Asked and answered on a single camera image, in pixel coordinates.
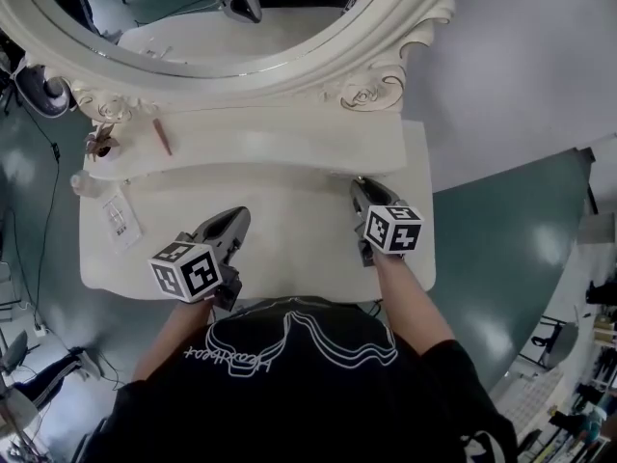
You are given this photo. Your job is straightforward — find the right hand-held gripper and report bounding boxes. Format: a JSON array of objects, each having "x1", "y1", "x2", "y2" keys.
[{"x1": 350, "y1": 177, "x2": 426, "y2": 266}]

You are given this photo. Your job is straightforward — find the white grid panel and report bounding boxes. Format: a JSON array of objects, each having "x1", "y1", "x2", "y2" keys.
[{"x1": 490, "y1": 368, "x2": 566, "y2": 434}]

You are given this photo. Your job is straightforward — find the person's black printed t-shirt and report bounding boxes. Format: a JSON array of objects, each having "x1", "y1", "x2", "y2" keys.
[{"x1": 78, "y1": 295, "x2": 521, "y2": 463}]

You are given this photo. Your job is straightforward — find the white black pod-shaped robot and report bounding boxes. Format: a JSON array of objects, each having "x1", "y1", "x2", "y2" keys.
[{"x1": 13, "y1": 62, "x2": 79, "y2": 119}]

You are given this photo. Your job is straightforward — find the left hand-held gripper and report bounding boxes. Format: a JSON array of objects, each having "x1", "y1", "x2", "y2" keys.
[{"x1": 148, "y1": 205, "x2": 253, "y2": 313}]

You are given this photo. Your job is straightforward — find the black floor cable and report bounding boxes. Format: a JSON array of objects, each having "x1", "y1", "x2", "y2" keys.
[{"x1": 17, "y1": 107, "x2": 63, "y2": 328}]

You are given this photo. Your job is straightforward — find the person's right forearm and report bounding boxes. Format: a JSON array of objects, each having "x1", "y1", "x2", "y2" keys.
[{"x1": 372, "y1": 252, "x2": 458, "y2": 357}]

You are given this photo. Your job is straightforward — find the person's left forearm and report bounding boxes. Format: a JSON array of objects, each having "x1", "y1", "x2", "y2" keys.
[{"x1": 131, "y1": 298, "x2": 217, "y2": 383}]

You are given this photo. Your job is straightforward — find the oval white-framed mirror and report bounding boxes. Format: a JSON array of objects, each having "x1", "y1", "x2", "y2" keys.
[{"x1": 0, "y1": 0, "x2": 457, "y2": 116}]

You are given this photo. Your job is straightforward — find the black grey chair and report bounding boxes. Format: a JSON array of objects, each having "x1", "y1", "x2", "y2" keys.
[{"x1": 518, "y1": 314, "x2": 580, "y2": 371}]

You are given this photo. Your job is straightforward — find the brown stick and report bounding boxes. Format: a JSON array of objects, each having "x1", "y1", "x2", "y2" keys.
[{"x1": 151, "y1": 118, "x2": 174, "y2": 156}]

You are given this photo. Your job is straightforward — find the white ornate dressing table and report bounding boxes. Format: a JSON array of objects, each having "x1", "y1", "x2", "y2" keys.
[{"x1": 71, "y1": 103, "x2": 439, "y2": 304}]

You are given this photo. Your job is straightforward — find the clear plastic card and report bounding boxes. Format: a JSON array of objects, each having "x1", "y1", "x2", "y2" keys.
[{"x1": 101, "y1": 185, "x2": 145, "y2": 251}]

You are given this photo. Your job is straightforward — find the clear glass bottle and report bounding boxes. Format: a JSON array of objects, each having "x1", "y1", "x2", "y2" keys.
[{"x1": 69, "y1": 168, "x2": 105, "y2": 198}]

